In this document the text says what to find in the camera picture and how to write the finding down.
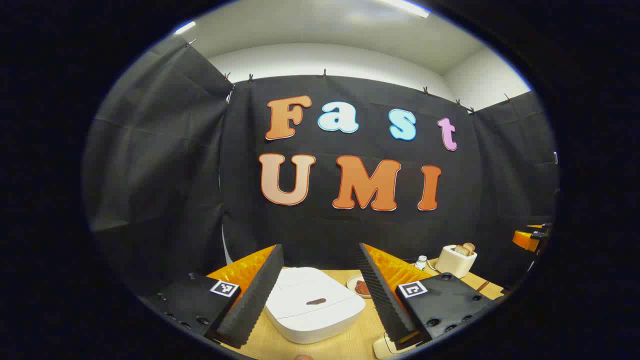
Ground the white round plate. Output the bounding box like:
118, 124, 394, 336
346, 274, 373, 299

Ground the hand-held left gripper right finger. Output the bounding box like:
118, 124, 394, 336
357, 243, 502, 351

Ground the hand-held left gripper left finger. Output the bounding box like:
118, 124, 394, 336
145, 244, 285, 350

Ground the white rice cooker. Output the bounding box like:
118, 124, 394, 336
264, 267, 367, 345

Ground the cream white toaster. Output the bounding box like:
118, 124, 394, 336
435, 244, 478, 279

